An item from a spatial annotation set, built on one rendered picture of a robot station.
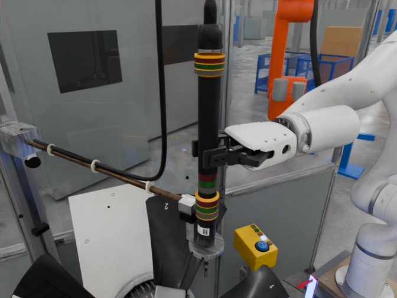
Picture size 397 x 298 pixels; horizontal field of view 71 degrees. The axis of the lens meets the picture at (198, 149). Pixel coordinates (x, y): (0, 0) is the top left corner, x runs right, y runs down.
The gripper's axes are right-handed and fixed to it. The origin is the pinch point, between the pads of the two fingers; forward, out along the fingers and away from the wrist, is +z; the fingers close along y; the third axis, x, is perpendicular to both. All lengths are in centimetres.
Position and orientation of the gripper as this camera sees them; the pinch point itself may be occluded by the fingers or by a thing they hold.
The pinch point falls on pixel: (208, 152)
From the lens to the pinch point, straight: 46.3
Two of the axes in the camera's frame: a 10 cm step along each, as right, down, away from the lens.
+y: -4.1, -4.0, 8.2
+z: -9.1, 1.8, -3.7
